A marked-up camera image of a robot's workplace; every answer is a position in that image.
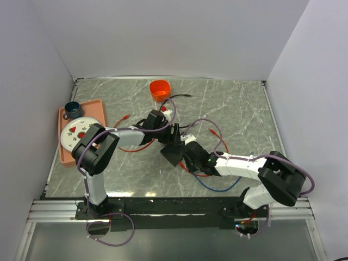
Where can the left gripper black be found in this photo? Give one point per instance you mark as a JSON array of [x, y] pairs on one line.
[[172, 139]]

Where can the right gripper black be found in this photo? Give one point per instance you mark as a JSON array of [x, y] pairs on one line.
[[190, 168]]

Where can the black network switch box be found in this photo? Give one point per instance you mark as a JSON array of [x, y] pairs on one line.
[[173, 154]]

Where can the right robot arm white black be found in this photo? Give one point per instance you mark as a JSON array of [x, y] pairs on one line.
[[280, 180]]

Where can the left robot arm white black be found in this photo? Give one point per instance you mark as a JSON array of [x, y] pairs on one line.
[[95, 150]]

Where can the orange plastic cup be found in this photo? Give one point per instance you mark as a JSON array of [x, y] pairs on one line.
[[159, 89]]

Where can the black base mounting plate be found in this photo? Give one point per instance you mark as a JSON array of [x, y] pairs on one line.
[[125, 213]]

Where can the pink plastic tray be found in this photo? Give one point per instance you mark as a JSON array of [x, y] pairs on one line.
[[92, 108]]

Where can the white plate watermelon pattern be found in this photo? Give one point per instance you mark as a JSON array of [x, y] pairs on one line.
[[74, 131]]

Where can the dark blue mug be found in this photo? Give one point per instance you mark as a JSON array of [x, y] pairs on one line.
[[73, 110]]

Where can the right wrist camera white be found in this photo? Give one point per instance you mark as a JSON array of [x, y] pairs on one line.
[[188, 138]]

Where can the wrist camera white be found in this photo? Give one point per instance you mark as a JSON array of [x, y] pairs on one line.
[[168, 113], [188, 138]]

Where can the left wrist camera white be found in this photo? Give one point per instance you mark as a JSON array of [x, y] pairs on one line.
[[168, 113]]

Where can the aluminium frame rail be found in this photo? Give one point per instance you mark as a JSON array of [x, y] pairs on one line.
[[60, 211]]

